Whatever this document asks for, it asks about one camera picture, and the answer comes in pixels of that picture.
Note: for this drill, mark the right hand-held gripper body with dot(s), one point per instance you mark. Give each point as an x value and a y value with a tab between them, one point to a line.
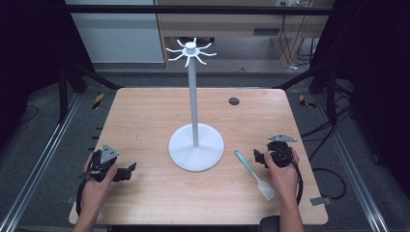
281	151

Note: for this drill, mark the white cabinet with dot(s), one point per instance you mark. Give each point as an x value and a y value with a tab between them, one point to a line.
119	35

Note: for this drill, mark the grey metal bracket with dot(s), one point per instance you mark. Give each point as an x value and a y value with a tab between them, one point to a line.
320	201

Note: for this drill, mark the yellow black striped tape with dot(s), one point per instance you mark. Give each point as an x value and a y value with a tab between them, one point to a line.
98	100
305	101

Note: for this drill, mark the black metal frame stand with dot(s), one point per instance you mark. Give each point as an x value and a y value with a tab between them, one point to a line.
66	87
322	80

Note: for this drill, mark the person's right hand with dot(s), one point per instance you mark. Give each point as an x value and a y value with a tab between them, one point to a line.
283	180

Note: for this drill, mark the aluminium floor rail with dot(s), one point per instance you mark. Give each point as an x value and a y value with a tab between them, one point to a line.
354	167
38	161

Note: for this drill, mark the black chair part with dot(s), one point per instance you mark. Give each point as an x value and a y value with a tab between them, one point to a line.
270	224

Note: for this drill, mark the white hook rack stand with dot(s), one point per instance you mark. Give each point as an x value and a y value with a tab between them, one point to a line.
195	150

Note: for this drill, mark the person's left hand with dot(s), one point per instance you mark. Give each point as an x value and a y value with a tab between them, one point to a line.
96	190

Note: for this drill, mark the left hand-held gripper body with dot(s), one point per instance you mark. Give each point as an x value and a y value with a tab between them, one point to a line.
103	158

